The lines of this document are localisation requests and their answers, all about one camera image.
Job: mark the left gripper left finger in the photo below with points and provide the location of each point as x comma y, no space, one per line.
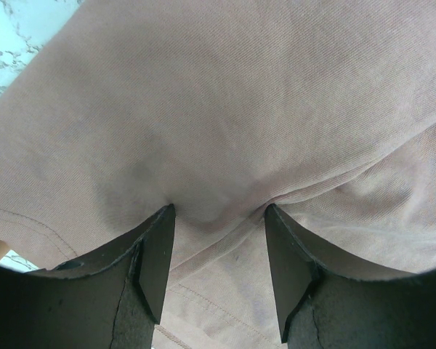
111,297

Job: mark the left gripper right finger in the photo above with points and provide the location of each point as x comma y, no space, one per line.
326,297

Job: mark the pink t shirt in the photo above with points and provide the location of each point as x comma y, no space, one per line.
325,108

